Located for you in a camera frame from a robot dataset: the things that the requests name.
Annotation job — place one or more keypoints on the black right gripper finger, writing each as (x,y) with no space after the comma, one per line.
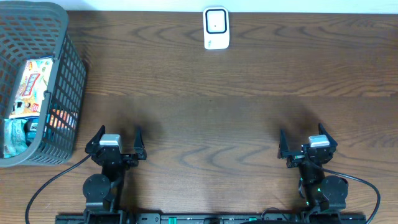
(331,145)
(283,151)

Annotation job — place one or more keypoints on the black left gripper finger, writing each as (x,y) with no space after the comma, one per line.
(94,144)
(139,146)

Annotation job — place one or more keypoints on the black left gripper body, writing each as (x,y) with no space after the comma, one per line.
(130,160)

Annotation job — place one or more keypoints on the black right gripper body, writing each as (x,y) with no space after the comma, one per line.
(296,160)

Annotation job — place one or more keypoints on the small orange snack packet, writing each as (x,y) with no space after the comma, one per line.
(62,119)

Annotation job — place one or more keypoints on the teal mouthwash bottle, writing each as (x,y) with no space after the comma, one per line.
(30,129)

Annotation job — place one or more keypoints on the mint green wipes packet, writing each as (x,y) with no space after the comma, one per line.
(14,137)

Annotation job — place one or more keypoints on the yellow snack chip bag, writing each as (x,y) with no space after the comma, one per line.
(30,93)

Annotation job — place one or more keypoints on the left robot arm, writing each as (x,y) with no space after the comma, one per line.
(103,191)

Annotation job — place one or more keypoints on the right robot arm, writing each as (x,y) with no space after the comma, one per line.
(325,195)

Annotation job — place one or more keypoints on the white barcode scanner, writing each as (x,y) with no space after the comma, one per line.
(216,28)

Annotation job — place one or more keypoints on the grey plastic mesh basket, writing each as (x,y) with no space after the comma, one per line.
(31,30)

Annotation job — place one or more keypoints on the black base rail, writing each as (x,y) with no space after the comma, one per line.
(156,218)

